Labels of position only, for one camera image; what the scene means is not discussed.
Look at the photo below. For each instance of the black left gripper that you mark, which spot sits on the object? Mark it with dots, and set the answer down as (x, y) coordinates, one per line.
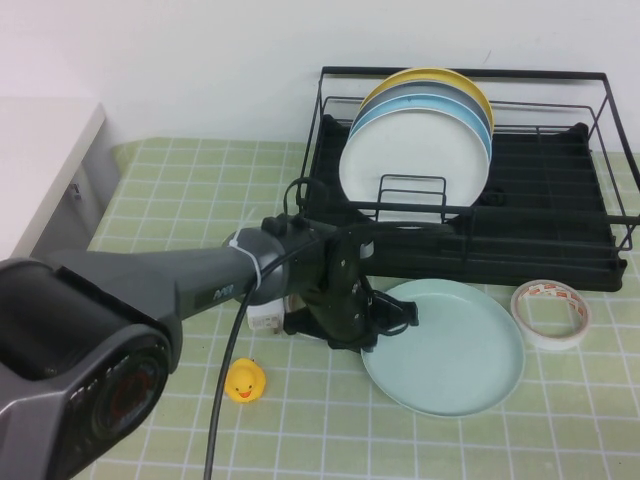
(342, 300)

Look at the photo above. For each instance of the mint green plate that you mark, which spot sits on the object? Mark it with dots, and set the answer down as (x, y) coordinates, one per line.
(450, 360)

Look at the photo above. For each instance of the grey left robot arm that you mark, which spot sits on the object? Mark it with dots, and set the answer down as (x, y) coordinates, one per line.
(150, 285)

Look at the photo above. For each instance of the white plate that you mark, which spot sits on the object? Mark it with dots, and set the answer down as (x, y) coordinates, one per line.
(415, 150)

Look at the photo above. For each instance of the light blue plate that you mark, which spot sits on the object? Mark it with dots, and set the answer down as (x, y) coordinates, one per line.
(415, 102)

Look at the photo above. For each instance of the grey plate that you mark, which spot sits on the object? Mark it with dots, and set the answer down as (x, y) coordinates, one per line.
(395, 92)

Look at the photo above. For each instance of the yellow plate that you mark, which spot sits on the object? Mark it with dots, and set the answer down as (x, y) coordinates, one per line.
(430, 73)

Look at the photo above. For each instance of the white power adapter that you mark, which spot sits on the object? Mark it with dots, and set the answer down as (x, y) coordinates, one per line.
(265, 320)

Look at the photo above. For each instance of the green checked tablecloth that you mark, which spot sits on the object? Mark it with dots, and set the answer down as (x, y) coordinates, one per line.
(350, 440)

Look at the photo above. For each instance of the yellow rubber duck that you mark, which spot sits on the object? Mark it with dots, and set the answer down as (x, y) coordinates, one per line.
(245, 380)

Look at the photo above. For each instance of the white side table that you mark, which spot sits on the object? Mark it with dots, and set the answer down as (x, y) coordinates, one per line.
(40, 175)

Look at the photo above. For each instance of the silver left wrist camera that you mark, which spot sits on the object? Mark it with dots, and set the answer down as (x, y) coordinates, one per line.
(367, 248)

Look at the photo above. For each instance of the small metal bracket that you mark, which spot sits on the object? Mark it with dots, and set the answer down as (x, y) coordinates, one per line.
(75, 191)

